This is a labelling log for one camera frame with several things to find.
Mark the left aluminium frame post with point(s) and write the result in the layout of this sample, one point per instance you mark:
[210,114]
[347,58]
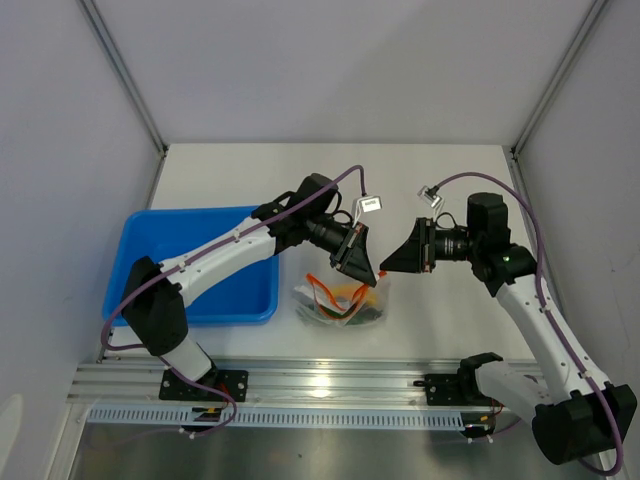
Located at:
[112,53]

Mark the aluminium frame post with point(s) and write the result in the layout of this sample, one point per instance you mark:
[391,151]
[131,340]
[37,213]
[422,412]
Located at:
[112,53]
[561,72]

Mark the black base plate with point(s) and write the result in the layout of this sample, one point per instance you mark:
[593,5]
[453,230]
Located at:
[448,390]
[233,383]

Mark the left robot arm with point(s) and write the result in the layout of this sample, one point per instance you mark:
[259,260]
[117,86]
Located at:
[157,294]

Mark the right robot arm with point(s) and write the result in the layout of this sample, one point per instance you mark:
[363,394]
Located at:
[576,411]

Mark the dark green cucumber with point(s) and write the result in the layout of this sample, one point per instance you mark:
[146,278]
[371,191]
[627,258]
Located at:
[356,315]

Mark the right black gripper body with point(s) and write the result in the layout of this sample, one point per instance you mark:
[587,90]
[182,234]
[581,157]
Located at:
[428,237]

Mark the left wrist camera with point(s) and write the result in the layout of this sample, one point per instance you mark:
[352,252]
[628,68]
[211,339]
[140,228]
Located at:
[364,205]

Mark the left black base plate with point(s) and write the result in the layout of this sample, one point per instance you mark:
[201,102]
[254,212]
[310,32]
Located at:
[233,383]

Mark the white slotted cable duct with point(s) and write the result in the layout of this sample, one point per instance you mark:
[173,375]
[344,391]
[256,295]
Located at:
[285,418]

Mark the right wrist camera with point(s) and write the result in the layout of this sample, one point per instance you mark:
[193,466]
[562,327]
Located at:
[430,195]

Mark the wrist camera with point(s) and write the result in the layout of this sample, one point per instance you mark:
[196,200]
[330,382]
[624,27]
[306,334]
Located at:
[430,195]
[364,205]

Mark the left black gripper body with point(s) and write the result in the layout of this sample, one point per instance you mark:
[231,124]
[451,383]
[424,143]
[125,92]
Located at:
[348,246]

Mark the right aluminium frame post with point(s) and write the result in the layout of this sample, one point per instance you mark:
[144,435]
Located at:
[561,72]

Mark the yellow orange mango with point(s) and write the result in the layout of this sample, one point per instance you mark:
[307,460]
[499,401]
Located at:
[350,294]

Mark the clear zip bag orange zipper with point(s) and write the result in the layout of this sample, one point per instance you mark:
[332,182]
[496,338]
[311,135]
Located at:
[314,291]

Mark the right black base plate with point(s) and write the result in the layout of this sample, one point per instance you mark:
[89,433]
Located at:
[448,390]

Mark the aluminium mounting rail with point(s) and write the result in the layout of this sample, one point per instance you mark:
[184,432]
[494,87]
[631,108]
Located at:
[273,382]

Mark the blue plastic bin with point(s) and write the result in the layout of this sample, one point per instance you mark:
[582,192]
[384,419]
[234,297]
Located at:
[249,297]

